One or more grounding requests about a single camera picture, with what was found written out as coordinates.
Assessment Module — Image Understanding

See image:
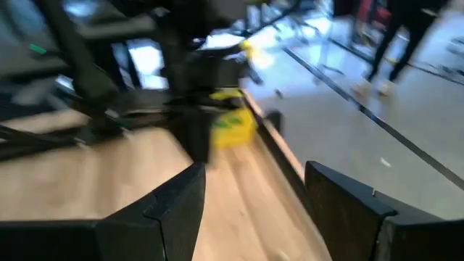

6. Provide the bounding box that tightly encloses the yellow plastic basket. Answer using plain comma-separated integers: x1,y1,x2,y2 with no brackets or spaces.
212,107,259,150

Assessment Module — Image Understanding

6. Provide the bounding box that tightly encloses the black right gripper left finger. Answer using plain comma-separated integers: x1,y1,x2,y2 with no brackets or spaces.
96,162,207,261

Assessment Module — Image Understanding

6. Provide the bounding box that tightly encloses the person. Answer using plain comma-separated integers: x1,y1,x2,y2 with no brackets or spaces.
353,0,442,97

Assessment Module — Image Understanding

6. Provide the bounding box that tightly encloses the yellow cable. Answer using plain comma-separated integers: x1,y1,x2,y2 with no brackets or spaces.
239,38,264,70

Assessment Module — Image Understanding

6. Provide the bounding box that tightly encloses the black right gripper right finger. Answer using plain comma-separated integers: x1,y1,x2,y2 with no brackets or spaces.
304,161,398,261

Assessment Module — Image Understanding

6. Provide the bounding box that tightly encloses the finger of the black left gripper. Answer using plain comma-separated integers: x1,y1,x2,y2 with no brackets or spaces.
177,108,213,164

